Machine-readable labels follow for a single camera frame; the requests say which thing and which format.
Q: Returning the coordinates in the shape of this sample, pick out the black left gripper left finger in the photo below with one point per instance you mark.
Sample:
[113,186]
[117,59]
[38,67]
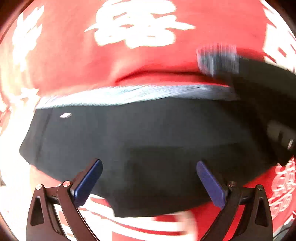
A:
[43,222]

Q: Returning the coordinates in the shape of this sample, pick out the red wedding bedspread white characters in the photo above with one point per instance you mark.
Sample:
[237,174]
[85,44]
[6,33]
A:
[52,49]

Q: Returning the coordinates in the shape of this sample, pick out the black pants blue patterned trim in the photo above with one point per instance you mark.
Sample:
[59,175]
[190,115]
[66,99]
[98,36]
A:
[150,138]

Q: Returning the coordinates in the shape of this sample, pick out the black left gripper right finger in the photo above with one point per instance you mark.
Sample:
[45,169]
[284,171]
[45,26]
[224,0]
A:
[255,222]

